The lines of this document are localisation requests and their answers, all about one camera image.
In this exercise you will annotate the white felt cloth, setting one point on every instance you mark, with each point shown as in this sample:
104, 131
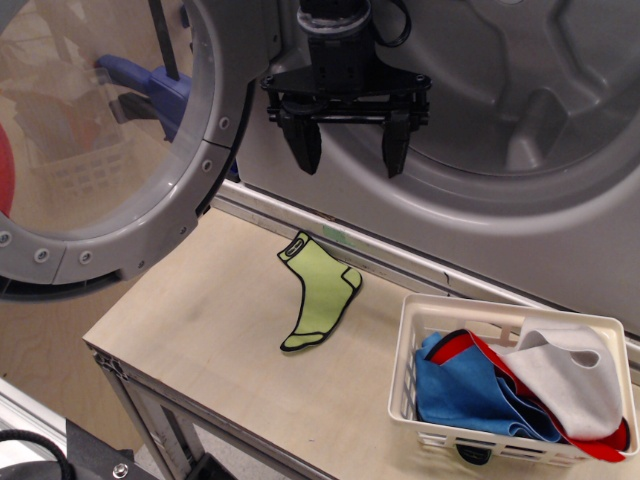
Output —
569, 368

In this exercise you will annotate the red round object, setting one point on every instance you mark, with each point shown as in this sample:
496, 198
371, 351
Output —
7, 174

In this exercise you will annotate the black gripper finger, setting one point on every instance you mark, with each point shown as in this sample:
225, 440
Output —
395, 141
303, 137

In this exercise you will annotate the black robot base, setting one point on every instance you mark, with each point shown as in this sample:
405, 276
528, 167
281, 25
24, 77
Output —
87, 457

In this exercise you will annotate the grey washing machine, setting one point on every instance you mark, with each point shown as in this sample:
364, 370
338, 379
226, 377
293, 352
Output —
527, 173

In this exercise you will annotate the round washing machine door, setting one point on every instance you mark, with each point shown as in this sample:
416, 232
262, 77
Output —
124, 118

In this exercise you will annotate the white plastic laundry basket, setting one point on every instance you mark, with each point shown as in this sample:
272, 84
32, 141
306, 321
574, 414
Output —
497, 325

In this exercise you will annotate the blue felt cloth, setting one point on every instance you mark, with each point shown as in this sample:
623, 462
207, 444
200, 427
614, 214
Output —
457, 386

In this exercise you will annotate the aluminium table frame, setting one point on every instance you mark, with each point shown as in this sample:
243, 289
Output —
168, 422

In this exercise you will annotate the green felt sock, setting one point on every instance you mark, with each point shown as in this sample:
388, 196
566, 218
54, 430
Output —
328, 286

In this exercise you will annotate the aluminium rail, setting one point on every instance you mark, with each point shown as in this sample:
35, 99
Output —
20, 411

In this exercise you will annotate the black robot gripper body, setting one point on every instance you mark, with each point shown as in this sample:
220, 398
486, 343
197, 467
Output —
346, 83

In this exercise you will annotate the red felt cloth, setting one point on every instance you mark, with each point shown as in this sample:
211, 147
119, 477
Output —
609, 448

